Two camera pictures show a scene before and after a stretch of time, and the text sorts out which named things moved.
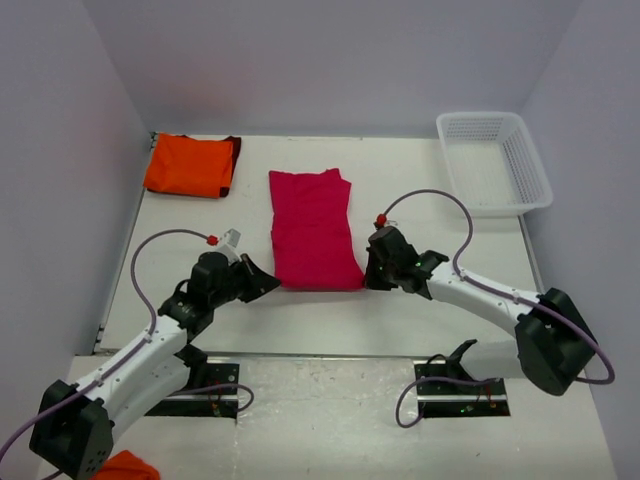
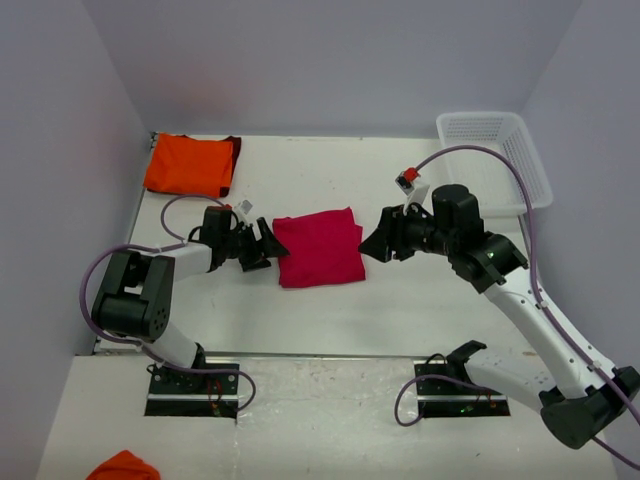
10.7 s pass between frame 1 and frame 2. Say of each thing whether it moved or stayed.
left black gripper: moved
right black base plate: stayed
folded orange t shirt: stayed
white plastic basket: stayed
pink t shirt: moved
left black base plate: stayed
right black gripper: moved
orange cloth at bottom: stayed
